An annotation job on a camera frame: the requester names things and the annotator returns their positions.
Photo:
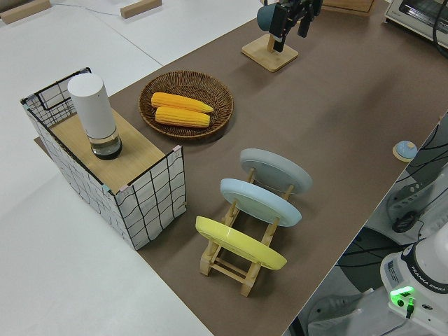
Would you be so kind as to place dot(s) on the brown wicker basket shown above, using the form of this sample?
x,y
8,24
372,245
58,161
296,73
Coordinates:
x,y
185,82

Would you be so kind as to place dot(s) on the yellow corn cob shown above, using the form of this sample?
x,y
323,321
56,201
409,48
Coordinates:
x,y
182,117
178,101

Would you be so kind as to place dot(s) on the teal mug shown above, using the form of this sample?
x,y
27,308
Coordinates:
x,y
264,17

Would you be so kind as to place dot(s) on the wooden plate rack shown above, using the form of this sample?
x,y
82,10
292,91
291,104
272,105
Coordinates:
x,y
249,280

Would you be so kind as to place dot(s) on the blue call bell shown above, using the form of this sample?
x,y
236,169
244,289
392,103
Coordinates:
x,y
406,148

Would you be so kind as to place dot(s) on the brown table mat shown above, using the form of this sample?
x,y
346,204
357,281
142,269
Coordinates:
x,y
315,122

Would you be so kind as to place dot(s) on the light blue plate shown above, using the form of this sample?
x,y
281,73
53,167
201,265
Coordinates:
x,y
259,201

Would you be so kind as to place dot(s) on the wooden mug stand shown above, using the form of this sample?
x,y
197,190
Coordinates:
x,y
266,57

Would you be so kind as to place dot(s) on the white toaster oven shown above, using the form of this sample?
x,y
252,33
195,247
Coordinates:
x,y
413,17

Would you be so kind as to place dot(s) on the wooden drawer cabinet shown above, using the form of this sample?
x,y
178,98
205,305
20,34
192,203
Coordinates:
x,y
350,5

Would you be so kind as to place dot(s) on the wooden shelf board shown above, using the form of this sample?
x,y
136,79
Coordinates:
x,y
133,157

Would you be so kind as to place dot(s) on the wooden block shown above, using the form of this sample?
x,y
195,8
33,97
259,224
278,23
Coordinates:
x,y
14,14
140,8

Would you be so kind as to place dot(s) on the pink binder clip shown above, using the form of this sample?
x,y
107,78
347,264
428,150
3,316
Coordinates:
x,y
123,190
177,150

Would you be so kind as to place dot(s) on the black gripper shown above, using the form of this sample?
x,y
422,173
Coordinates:
x,y
301,5

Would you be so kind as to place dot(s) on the gray plate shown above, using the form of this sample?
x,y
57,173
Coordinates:
x,y
273,168

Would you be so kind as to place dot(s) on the blue binder clip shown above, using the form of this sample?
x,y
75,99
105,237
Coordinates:
x,y
105,189

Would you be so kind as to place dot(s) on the yellow plate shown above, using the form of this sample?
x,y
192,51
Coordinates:
x,y
238,241

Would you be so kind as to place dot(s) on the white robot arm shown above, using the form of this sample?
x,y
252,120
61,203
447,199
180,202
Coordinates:
x,y
430,273

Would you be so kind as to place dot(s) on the white cylinder with clear base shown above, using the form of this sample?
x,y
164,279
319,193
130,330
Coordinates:
x,y
92,108

